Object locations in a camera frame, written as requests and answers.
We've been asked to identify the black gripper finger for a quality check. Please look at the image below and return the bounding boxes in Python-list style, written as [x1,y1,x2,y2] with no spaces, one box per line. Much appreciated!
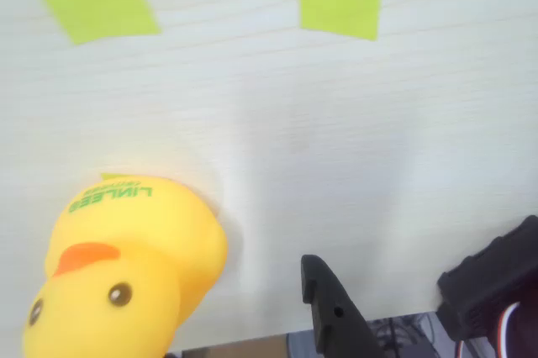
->
[300,254,390,358]

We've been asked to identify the yellow rubber duck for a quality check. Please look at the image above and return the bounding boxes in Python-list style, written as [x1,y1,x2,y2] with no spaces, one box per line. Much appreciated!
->
[21,172,229,358]

